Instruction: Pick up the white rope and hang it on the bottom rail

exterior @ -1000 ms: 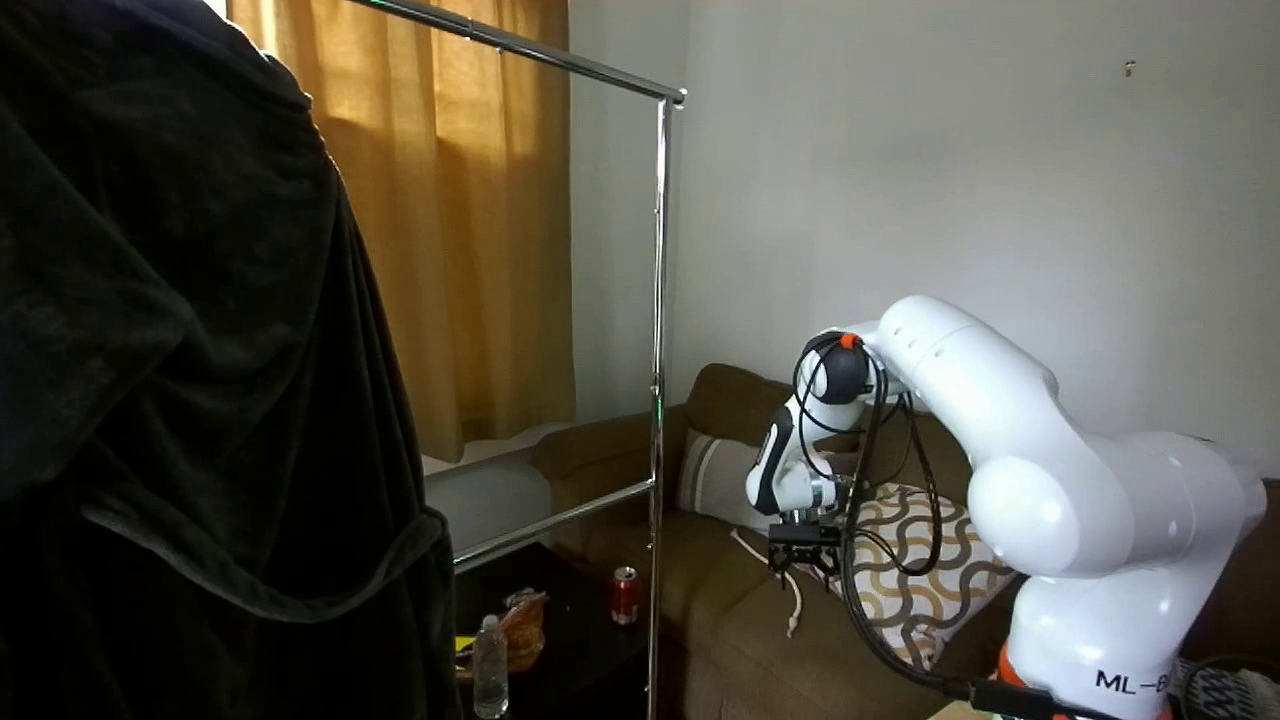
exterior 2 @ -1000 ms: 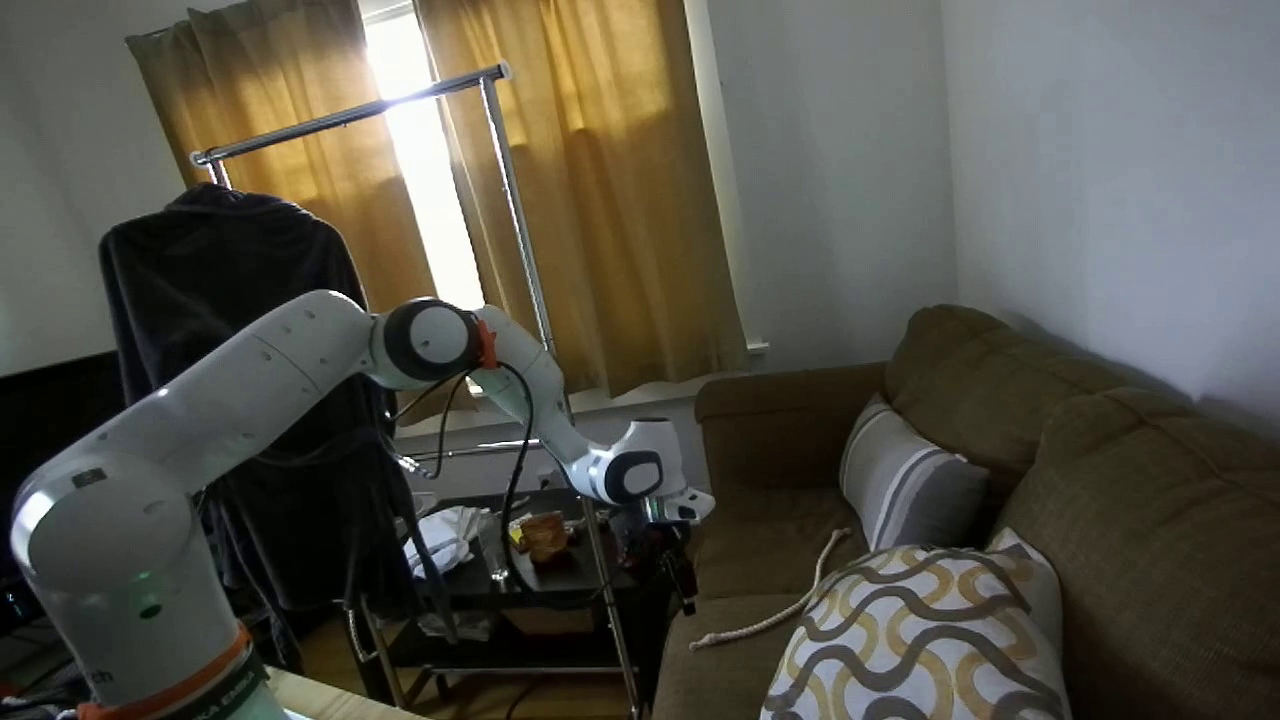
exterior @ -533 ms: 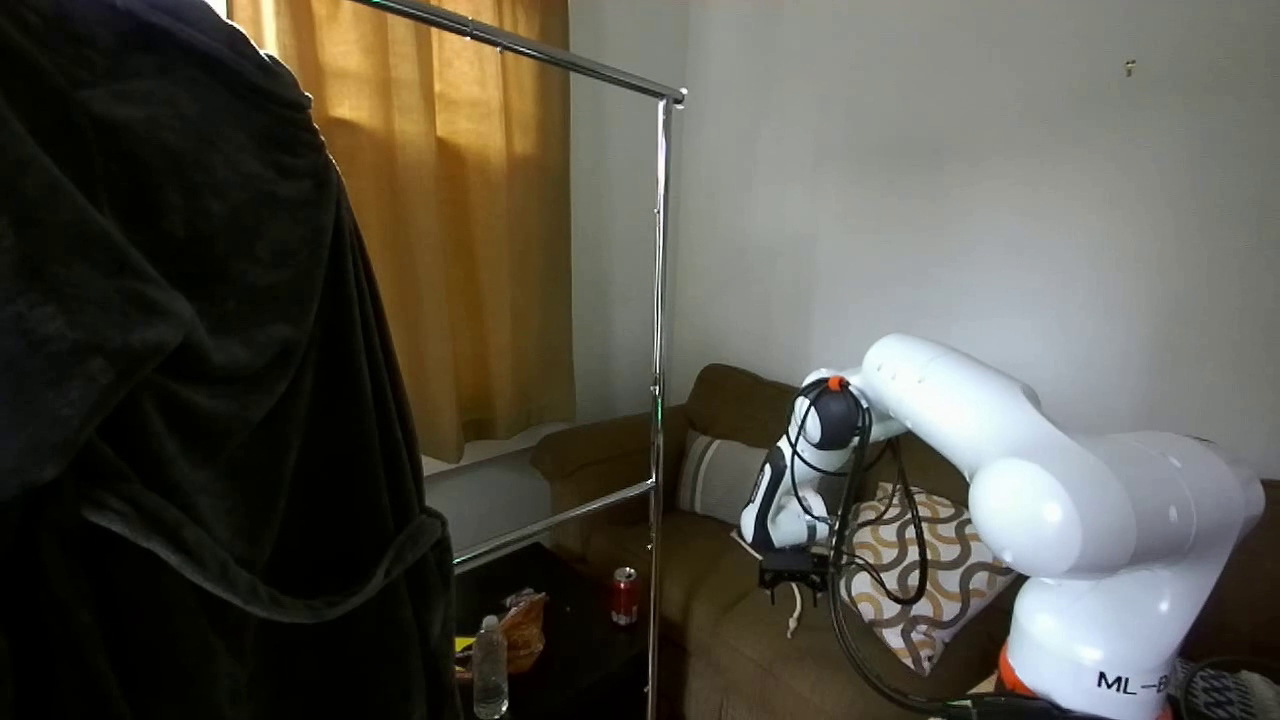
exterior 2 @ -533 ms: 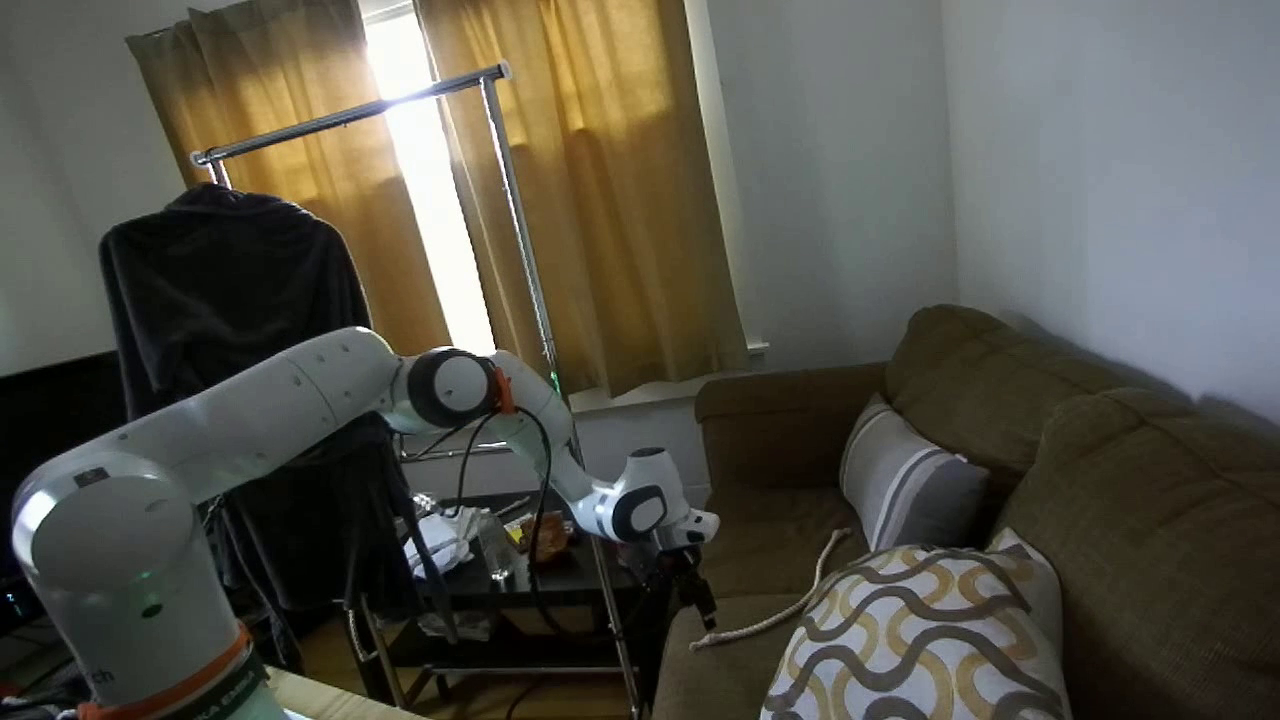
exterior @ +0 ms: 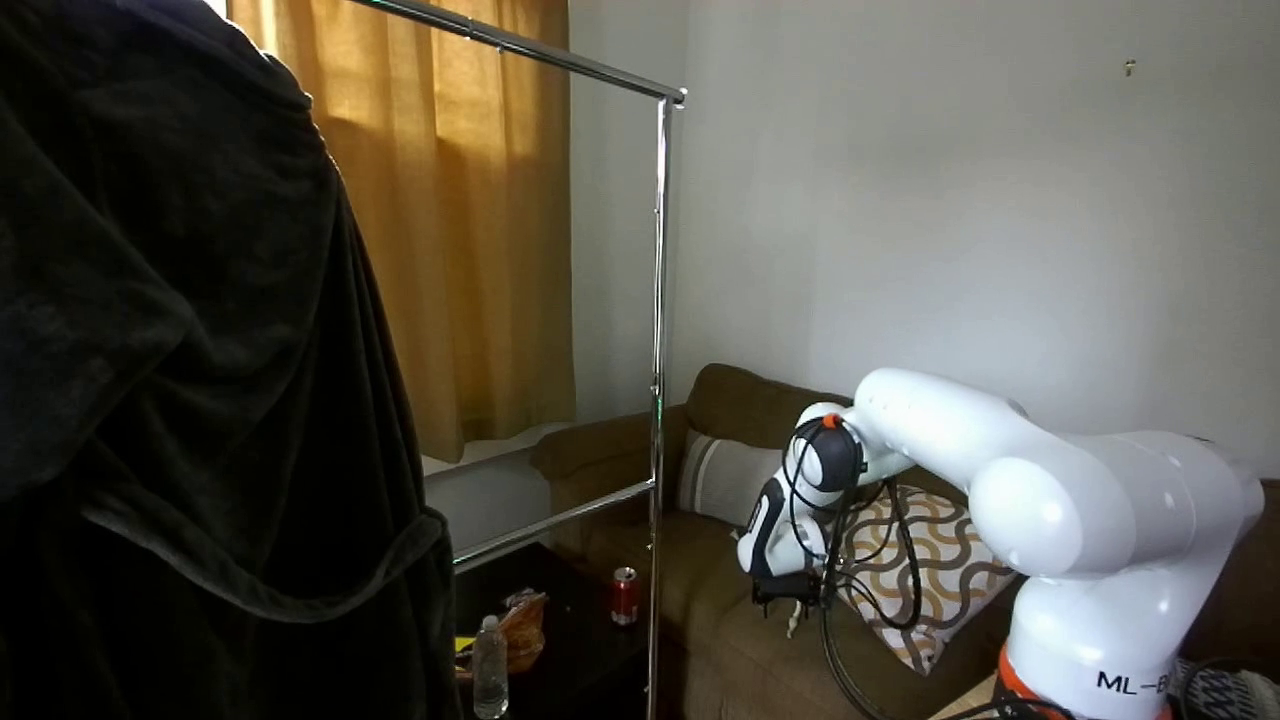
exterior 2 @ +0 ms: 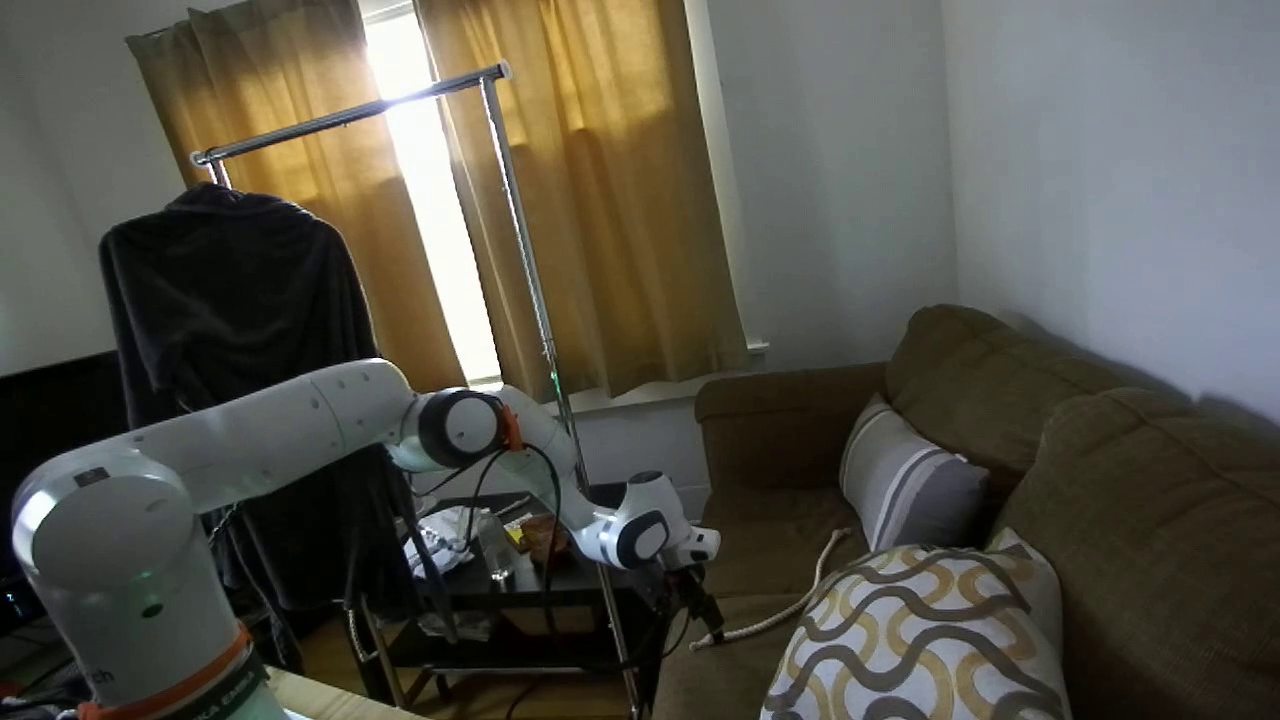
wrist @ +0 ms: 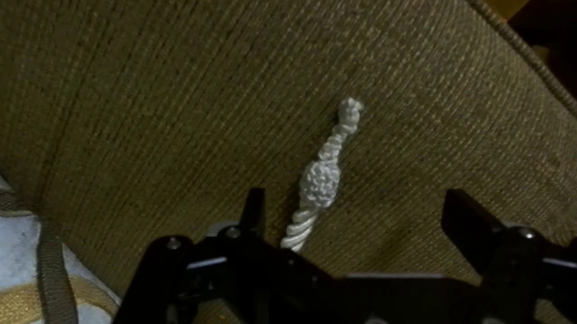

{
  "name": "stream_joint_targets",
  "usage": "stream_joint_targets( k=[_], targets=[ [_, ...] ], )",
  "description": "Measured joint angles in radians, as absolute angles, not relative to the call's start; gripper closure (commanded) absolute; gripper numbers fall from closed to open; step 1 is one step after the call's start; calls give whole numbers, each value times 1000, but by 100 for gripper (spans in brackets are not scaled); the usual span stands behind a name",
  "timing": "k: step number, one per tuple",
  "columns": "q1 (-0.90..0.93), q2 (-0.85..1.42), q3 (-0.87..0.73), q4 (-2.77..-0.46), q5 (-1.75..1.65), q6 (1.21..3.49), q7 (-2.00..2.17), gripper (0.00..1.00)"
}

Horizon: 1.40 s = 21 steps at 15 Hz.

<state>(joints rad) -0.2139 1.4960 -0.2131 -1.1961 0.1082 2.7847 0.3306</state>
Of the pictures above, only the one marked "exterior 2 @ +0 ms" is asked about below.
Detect white rope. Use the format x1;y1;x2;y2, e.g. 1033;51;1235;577
687;524;855;656

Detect black hanging garment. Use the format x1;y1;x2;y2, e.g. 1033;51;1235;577
94;181;418;634

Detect wavy patterned pillow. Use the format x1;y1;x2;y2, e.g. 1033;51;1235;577
757;524;1074;720

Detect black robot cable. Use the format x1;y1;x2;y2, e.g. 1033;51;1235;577
442;442;572;644

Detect orange snack item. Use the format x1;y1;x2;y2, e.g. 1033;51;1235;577
515;513;572;565

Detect clear glass bottle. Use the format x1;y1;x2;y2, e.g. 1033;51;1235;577
477;519;520;592

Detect bright window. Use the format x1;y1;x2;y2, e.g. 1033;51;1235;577
354;0;506;392

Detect grey striped pillow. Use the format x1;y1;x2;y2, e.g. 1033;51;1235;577
837;392;996;555

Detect black coffee table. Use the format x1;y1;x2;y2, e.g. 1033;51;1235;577
353;476;695;712

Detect metal garment rack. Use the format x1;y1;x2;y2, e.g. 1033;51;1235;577
190;62;654;720

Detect white crumpled cloth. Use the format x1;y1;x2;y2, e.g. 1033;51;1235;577
398;500;499;581

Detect narrow mustard curtain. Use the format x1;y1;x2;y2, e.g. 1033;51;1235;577
125;0;477;395

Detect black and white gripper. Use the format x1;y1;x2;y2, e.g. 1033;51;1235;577
658;524;730;644

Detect olive brown sofa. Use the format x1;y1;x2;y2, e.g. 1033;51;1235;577
653;301;1280;720

